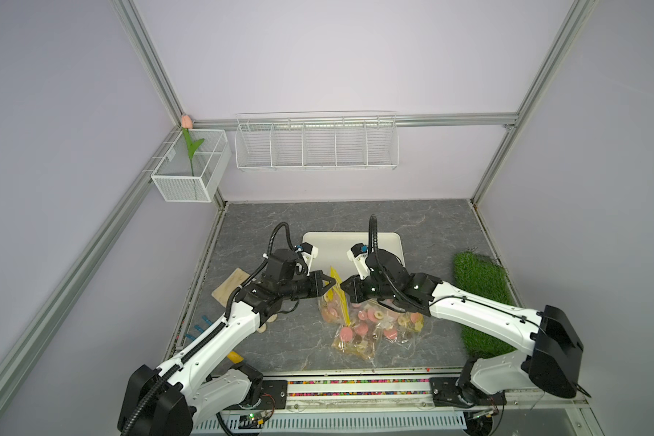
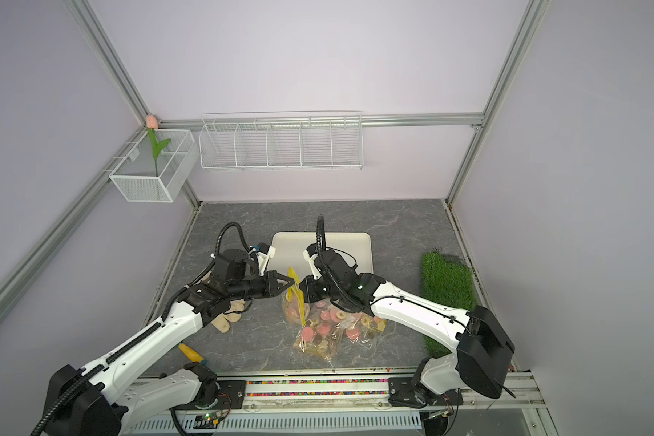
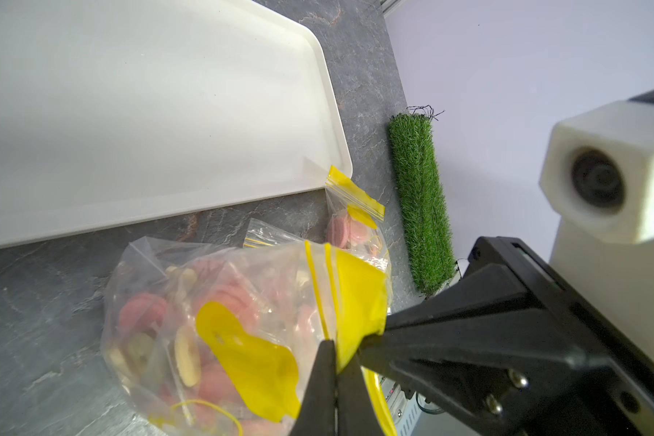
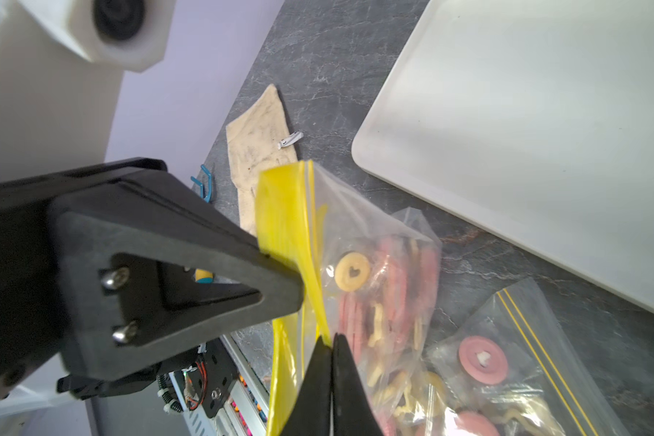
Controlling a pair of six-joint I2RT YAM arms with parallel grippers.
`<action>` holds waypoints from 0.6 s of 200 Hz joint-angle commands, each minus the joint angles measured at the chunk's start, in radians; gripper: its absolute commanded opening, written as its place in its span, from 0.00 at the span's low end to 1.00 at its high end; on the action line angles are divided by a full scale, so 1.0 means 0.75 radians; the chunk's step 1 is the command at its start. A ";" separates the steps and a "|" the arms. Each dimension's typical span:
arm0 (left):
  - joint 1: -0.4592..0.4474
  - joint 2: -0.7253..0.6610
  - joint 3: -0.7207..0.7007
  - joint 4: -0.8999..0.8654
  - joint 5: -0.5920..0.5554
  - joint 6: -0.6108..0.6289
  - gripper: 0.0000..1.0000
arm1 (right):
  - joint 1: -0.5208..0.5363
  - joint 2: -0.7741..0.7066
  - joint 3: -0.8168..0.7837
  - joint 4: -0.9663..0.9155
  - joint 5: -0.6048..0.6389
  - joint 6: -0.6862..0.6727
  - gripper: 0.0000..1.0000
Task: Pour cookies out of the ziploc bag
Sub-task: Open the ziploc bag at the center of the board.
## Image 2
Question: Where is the beige work glove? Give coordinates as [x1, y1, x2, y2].
[201, 291, 248, 334]

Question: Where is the white wire wall basket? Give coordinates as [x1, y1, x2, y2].
[199, 111, 364, 171]

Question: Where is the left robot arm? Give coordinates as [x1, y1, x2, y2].
[32, 243, 295, 435]

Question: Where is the pink artificial tulip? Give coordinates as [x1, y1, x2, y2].
[145, 114, 171, 176]

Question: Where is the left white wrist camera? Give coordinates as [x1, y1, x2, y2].
[253, 243, 276, 276]

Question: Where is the white rectangular tray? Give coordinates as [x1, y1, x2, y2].
[270, 231, 372, 279]

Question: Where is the cookie ziploc bag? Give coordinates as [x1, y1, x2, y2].
[294, 299, 359, 361]
[342, 314, 387, 344]
[283, 267, 310, 327]

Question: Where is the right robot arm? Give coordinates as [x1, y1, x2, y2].
[300, 217, 515, 409]

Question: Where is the white mesh wall box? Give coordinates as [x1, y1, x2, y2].
[109, 129, 200, 203]

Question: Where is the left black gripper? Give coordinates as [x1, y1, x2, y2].
[228, 270, 294, 301]

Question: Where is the blue yellow garden rake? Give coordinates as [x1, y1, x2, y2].
[178, 343, 206, 364]

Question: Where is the green artificial grass mat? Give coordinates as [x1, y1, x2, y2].
[419, 249, 480, 360]

